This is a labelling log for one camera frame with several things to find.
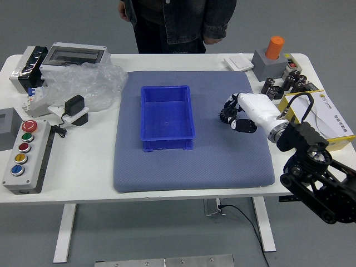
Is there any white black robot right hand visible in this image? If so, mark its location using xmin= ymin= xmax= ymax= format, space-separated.
xmin=221 ymin=92 xmax=286 ymax=135

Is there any person's right hand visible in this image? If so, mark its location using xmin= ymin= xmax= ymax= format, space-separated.
xmin=116 ymin=1 xmax=127 ymax=21

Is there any big black gear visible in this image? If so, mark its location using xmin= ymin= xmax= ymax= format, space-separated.
xmin=219 ymin=107 xmax=237 ymax=123

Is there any grey distribution box clear lid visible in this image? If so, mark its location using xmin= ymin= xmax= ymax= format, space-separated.
xmin=40 ymin=42 xmax=112 ymax=73

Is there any yellow white cardboard box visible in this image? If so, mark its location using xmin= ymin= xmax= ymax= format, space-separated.
xmin=279 ymin=89 xmax=356 ymax=151

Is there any blue plastic box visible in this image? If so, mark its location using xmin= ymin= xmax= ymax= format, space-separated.
xmin=138 ymin=85 xmax=196 ymax=153

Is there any grey under-desk control box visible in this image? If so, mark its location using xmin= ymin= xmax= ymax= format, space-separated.
xmin=204 ymin=199 xmax=226 ymax=217

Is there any grey square box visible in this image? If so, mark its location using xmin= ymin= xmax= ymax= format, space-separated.
xmin=0 ymin=107 xmax=23 ymax=151

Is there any grey five-button control box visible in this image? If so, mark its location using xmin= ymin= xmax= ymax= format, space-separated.
xmin=2 ymin=120 xmax=53 ymax=195

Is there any person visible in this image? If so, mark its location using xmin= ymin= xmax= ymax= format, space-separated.
xmin=116 ymin=0 xmax=238 ymax=55

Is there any grey block holder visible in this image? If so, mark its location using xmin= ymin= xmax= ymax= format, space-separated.
xmin=252 ymin=49 xmax=289 ymax=82

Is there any orange cylinder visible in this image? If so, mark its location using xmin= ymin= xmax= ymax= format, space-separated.
xmin=264 ymin=36 xmax=285 ymax=59

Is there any clear plastic bag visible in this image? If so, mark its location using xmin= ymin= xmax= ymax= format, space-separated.
xmin=41 ymin=62 xmax=129 ymax=112

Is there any grey-blue mat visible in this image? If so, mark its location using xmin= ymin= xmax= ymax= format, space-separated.
xmin=112 ymin=71 xmax=276 ymax=194

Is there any black power adapter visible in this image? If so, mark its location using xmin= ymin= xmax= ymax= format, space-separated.
xmin=64 ymin=95 xmax=86 ymax=116

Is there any white table leg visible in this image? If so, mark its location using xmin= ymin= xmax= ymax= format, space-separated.
xmin=251 ymin=196 xmax=278 ymax=253
xmin=52 ymin=204 xmax=77 ymax=264

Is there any white adapter stand plate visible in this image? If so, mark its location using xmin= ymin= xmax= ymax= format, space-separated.
xmin=47 ymin=104 xmax=90 ymax=127

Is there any white circuit breaker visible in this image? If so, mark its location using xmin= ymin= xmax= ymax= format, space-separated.
xmin=22 ymin=86 xmax=50 ymax=119

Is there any grey metal plate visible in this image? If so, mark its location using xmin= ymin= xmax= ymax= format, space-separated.
xmin=94 ymin=254 xmax=235 ymax=267

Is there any white wall switch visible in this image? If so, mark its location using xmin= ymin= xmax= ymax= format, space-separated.
xmin=224 ymin=55 xmax=254 ymax=72

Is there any white switch box red button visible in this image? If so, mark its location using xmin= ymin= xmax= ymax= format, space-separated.
xmin=282 ymin=53 xmax=300 ymax=77

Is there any black and white enclosure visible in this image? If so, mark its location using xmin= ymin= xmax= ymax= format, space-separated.
xmin=9 ymin=46 xmax=50 ymax=94

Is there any black power cable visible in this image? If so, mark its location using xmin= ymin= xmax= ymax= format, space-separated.
xmin=219 ymin=204 xmax=270 ymax=267

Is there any black adapter cord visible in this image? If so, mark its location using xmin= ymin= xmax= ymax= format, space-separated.
xmin=51 ymin=112 xmax=69 ymax=139

